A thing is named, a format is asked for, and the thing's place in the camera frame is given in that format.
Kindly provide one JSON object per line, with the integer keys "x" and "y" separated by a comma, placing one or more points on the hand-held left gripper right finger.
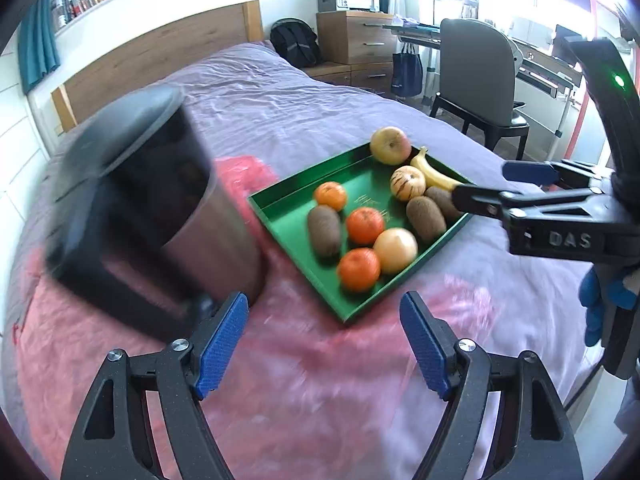
{"x": 425, "y": 345}

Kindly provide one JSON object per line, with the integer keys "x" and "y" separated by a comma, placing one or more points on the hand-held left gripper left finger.
{"x": 222, "y": 345}

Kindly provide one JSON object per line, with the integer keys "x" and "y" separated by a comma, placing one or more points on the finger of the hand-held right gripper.
{"x": 480, "y": 200}
{"x": 530, "y": 172}

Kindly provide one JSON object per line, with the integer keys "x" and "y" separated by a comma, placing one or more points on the brown kiwi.
{"x": 426, "y": 217}
{"x": 442, "y": 205}
{"x": 324, "y": 230}

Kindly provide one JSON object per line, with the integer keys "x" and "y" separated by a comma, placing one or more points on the banana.
{"x": 430, "y": 172}

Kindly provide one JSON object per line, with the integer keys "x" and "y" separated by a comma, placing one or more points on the striped pepino melon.
{"x": 406, "y": 184}

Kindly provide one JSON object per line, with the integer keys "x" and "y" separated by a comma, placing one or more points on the round yellow pear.
{"x": 395, "y": 250}

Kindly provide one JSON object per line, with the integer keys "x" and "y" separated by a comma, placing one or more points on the mandarin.
{"x": 330, "y": 196}
{"x": 359, "y": 270}
{"x": 366, "y": 225}

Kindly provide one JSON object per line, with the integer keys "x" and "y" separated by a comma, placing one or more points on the yellow apple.
{"x": 390, "y": 145}

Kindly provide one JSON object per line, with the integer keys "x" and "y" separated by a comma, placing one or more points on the dark electric kettle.
{"x": 190, "y": 210}

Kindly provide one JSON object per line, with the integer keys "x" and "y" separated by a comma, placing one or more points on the green tray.
{"x": 295, "y": 220}

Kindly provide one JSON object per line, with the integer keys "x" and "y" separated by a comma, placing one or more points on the person's right hand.
{"x": 592, "y": 310}

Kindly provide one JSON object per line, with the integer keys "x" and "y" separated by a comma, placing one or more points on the pink plastic sheet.
{"x": 310, "y": 360}

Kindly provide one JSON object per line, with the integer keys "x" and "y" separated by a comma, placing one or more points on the grey desk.
{"x": 545, "y": 72}

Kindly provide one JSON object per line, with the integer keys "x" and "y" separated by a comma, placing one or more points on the grey chair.
{"x": 475, "y": 70}

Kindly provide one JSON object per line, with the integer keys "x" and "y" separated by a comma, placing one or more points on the dark blue tote bag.
{"x": 407, "y": 72}

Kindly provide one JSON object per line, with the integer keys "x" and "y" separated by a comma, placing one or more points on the wooden dresser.
{"x": 350, "y": 35}

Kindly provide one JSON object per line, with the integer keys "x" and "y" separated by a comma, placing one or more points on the black backpack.
{"x": 295, "y": 42}

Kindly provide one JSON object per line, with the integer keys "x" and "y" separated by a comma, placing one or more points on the white wardrobe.
{"x": 15, "y": 160}

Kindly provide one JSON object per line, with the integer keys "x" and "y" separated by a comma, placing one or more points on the wooden bed headboard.
{"x": 165, "y": 50}

